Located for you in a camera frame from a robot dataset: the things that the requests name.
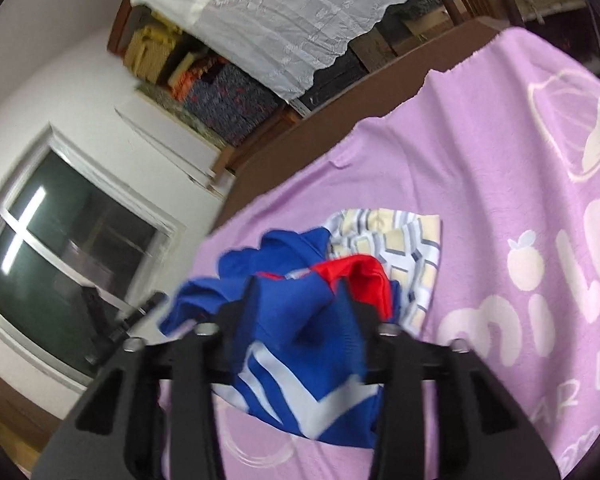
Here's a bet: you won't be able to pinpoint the brown cardboard box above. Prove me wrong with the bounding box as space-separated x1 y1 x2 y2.
349 27 406 73

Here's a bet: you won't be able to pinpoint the blue white sports jacket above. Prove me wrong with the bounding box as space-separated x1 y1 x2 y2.
158 227 402 450

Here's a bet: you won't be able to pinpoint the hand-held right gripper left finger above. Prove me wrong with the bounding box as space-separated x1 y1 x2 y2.
31 275 261 480

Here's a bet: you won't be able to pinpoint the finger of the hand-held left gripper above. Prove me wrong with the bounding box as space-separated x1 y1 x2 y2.
121 292 168 330

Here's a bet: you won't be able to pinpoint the brown wooden bed board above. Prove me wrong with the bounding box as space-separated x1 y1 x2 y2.
214 14 512 232

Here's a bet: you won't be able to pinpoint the yellow woven boxes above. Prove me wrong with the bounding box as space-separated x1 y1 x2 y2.
121 14 182 84

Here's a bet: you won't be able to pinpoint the orange patterned box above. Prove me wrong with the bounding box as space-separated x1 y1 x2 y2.
166 56 217 100

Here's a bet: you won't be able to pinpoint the purple printed blanket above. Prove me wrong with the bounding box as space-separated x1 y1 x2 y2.
159 25 600 480

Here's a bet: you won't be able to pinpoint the white trim strip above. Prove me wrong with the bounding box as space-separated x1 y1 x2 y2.
114 94 222 192

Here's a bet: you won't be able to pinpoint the white lace cloth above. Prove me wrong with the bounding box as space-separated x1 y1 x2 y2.
126 0 475 102

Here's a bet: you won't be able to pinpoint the yellow grey patterned cloth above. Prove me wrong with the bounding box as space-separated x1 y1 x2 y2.
324 208 443 337

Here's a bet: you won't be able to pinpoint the dark blue patterned box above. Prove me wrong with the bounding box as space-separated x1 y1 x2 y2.
184 62 285 147

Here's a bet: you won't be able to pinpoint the white framed window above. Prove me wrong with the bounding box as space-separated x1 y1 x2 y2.
0 124 187 392

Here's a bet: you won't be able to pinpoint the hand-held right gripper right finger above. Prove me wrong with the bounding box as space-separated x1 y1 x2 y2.
332 280 565 480

